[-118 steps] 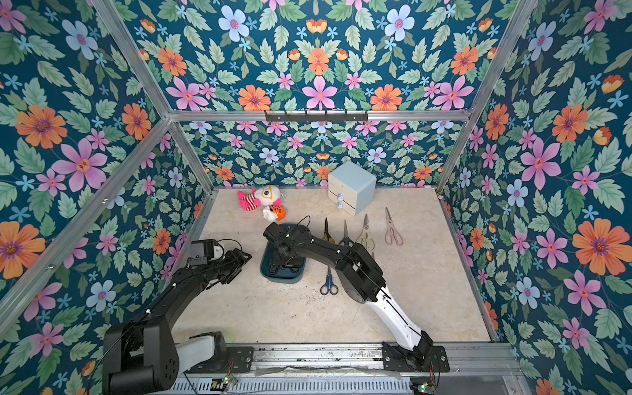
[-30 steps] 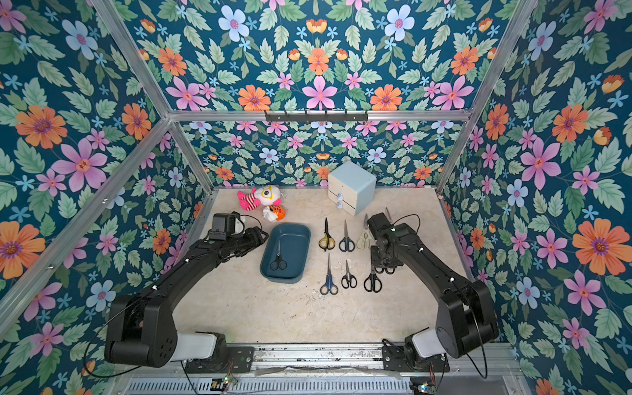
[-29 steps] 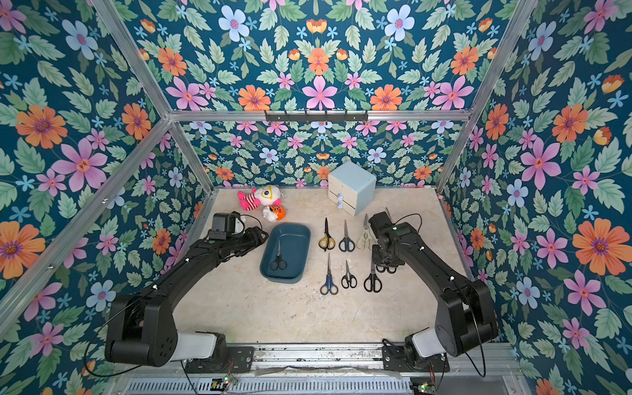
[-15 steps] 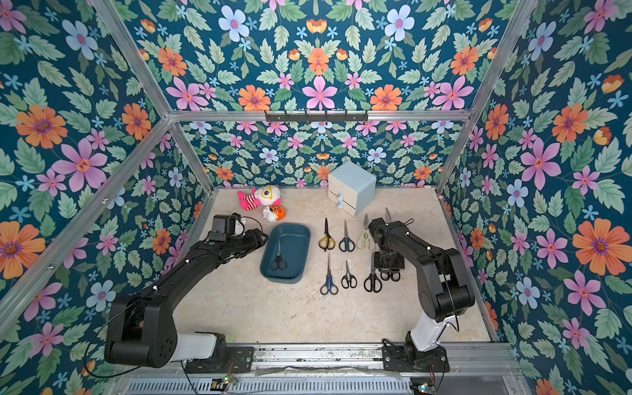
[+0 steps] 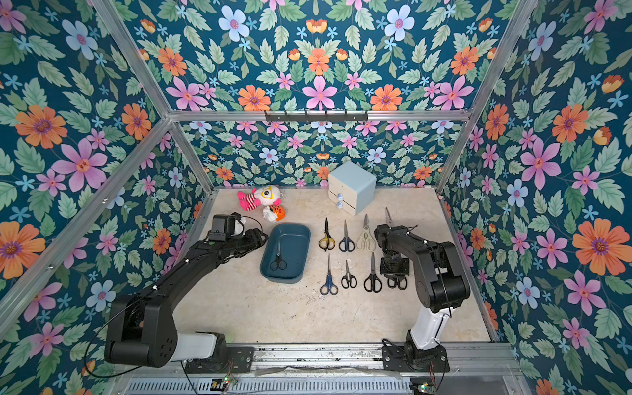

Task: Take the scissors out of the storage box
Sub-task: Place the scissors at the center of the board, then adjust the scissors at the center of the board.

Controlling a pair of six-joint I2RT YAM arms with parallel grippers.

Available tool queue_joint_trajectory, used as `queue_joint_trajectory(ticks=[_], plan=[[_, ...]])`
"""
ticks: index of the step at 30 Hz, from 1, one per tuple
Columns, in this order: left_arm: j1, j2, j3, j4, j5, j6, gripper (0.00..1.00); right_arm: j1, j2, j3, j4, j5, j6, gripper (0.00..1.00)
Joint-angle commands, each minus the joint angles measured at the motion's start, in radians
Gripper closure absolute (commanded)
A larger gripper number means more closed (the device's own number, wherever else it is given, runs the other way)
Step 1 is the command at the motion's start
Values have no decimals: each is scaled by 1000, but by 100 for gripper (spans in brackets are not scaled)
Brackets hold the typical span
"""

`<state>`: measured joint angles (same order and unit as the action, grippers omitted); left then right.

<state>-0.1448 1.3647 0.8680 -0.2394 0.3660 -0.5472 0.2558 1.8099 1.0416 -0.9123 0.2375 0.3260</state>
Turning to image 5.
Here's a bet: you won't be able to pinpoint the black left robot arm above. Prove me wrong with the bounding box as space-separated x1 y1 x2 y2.
104 213 268 368

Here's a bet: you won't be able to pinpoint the light blue drawer cabinet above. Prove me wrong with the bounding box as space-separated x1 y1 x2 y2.
328 161 377 216

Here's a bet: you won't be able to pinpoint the slim black scissors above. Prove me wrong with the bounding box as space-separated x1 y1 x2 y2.
341 260 358 289

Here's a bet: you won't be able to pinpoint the blue handled scissors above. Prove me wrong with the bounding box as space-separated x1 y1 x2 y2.
319 255 339 296

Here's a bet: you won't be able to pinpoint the black hook rail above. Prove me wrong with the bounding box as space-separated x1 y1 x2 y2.
264 110 369 123

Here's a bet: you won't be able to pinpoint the dark grey handled scissors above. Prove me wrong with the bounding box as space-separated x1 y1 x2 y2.
338 221 356 253

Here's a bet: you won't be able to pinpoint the yellow handled scissors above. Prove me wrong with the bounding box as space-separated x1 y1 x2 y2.
319 218 336 252

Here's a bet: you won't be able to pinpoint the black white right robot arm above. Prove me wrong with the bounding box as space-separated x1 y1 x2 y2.
374 224 471 372

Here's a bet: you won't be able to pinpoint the small black scissors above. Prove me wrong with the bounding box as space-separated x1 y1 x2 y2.
269 240 287 271

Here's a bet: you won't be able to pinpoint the large black scissors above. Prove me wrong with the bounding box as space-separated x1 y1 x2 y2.
363 253 383 293

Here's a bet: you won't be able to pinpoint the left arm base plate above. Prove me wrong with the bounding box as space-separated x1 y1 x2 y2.
185 346 254 375

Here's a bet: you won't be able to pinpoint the teal plastic storage box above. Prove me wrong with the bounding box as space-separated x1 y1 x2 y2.
259 223 311 284

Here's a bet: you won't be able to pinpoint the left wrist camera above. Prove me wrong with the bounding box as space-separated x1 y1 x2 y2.
207 213 245 242

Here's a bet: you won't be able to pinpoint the black oval handle scissors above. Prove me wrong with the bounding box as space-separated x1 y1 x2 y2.
387 276 408 291

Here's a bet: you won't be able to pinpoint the beige handled kitchen scissors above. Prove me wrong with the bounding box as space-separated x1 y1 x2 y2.
385 207 393 228

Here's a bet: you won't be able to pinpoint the pink white plush fish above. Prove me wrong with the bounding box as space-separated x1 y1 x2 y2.
237 185 282 212

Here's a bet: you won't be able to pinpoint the white ventilation grille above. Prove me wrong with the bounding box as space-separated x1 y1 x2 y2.
125 377 412 394

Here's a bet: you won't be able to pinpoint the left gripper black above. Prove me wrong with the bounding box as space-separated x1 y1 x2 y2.
224 226 269 257

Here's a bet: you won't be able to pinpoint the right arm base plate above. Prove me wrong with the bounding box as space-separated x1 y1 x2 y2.
381 338 450 373

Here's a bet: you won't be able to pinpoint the orange white plush toy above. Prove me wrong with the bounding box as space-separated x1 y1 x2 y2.
262 205 286 222

